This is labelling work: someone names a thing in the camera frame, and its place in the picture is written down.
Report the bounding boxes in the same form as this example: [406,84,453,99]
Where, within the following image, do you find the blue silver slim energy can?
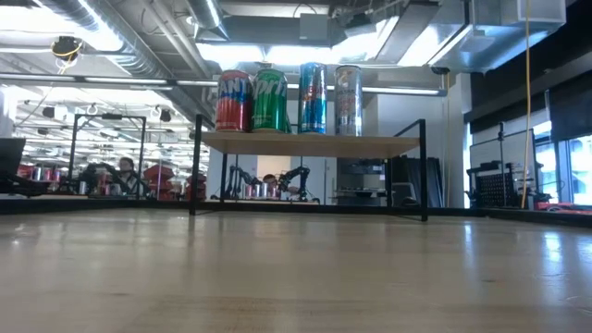
[298,62,328,135]

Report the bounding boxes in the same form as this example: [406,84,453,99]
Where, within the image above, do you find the green Sprite soda can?
[252,68,289,134]

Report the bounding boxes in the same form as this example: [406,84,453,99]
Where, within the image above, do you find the slim silver can black lid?
[333,65,364,137]

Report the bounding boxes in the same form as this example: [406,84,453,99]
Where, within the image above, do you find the red Fanta soda can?
[215,68,254,134]

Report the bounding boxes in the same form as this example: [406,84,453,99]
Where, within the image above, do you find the red storage boxes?
[142,164,176,201]

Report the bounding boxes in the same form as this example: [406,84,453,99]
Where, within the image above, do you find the black pegboard rack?
[466,161,522,209]

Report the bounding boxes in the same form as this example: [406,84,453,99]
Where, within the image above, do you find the black tripod stand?
[495,121,509,209]

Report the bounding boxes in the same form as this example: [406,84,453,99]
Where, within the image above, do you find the black monitor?
[0,137,28,194]

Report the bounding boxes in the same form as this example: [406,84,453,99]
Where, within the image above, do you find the wooden shelf black metal frame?
[189,113,429,223]

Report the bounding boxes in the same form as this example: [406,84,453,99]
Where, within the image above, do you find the round silver ventilation duct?
[41,0,218,124]

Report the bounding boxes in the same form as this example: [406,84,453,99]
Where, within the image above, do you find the black aluminium table frame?
[0,196,592,228]

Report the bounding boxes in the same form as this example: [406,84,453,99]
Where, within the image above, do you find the background black station frame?
[68,113,148,201]

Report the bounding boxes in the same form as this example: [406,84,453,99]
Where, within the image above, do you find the rectangular silver ventilation duct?
[374,0,568,75]

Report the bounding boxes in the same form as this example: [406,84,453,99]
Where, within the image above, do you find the yellow cable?
[520,0,533,209]

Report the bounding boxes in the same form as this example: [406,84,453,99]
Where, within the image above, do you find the black yellow cable reel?
[50,35,84,62]

